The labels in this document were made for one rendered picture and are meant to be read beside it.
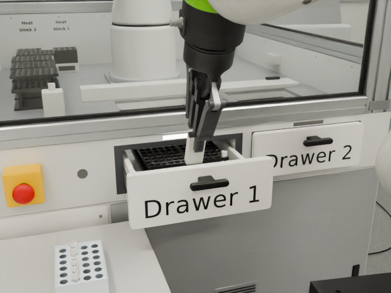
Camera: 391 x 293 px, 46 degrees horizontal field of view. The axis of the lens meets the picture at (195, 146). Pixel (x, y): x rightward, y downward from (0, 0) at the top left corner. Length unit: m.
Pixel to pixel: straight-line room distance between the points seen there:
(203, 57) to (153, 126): 0.36
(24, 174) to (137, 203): 0.23
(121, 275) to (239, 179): 0.28
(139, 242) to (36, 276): 0.20
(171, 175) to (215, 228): 0.32
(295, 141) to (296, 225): 0.24
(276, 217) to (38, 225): 0.57
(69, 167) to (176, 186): 0.25
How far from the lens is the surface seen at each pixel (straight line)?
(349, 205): 1.30
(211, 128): 0.72
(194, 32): 0.64
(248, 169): 0.91
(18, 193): 0.93
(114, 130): 0.98
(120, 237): 0.98
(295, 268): 1.31
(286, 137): 1.09
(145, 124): 0.99
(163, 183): 0.86
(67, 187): 1.01
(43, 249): 0.98
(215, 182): 0.85
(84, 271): 0.84
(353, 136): 1.20
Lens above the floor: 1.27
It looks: 20 degrees down
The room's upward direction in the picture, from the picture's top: straight up
